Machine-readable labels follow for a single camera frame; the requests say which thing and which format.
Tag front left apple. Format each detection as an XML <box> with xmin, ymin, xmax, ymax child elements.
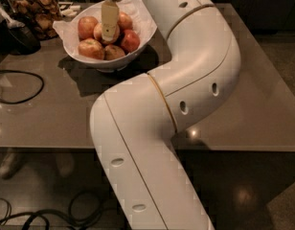
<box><xmin>78</xmin><ymin>38</ymin><xmax>104</xmax><ymax>60</ymax></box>

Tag black cables on floor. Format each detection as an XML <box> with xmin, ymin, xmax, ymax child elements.
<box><xmin>0</xmin><ymin>189</ymin><xmax>128</xmax><ymax>230</ymax></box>

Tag black cable on table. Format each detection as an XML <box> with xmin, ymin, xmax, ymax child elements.
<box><xmin>0</xmin><ymin>69</ymin><xmax>45</xmax><ymax>105</ymax></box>

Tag back right apple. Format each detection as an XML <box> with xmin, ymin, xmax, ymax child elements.
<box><xmin>118</xmin><ymin>11</ymin><xmax>133</xmax><ymax>31</ymax></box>

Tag back left apple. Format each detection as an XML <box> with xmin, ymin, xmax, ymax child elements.
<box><xmin>78</xmin><ymin>16</ymin><xmax>99</xmax><ymax>39</ymax></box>

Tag white bowl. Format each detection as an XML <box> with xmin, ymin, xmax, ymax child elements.
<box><xmin>62</xmin><ymin>0</ymin><xmax>158</xmax><ymax>74</ymax></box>

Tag white shoe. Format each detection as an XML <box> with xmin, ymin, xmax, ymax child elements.
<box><xmin>0</xmin><ymin>148</ymin><xmax>23</xmax><ymax>179</ymax></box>
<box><xmin>56</xmin><ymin>152</ymin><xmax>75</xmax><ymax>177</ymax></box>

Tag red right apple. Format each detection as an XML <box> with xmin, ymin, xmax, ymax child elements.
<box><xmin>120</xmin><ymin>30</ymin><xmax>140</xmax><ymax>53</ymax></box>

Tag white items behind bowl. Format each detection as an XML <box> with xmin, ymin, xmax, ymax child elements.
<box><xmin>59</xmin><ymin>4</ymin><xmax>81</xmax><ymax>17</ymax></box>

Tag apple with sticker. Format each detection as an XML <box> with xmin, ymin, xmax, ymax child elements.
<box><xmin>93</xmin><ymin>23</ymin><xmax>120</xmax><ymax>45</ymax></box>

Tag black round appliance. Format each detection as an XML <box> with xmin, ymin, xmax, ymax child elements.
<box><xmin>4</xmin><ymin>21</ymin><xmax>41</xmax><ymax>55</ymax></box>

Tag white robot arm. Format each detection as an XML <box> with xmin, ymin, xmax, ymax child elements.
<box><xmin>90</xmin><ymin>0</ymin><xmax>241</xmax><ymax>230</ymax></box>

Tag glass jar of dried chips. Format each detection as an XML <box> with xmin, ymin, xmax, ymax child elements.
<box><xmin>8</xmin><ymin>0</ymin><xmax>62</xmax><ymax>40</ymax></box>

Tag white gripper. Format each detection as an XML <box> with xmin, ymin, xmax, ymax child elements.
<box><xmin>102</xmin><ymin>0</ymin><xmax>122</xmax><ymax>41</ymax></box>

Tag right white shoe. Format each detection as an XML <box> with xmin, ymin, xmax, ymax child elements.
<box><xmin>56</xmin><ymin>152</ymin><xmax>75</xmax><ymax>177</ymax></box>

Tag front middle apple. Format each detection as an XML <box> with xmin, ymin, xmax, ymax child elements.
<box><xmin>104</xmin><ymin>44</ymin><xmax>125</xmax><ymax>60</ymax></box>

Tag left white shoe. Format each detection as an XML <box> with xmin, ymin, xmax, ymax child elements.
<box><xmin>0</xmin><ymin>148</ymin><xmax>23</xmax><ymax>179</ymax></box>

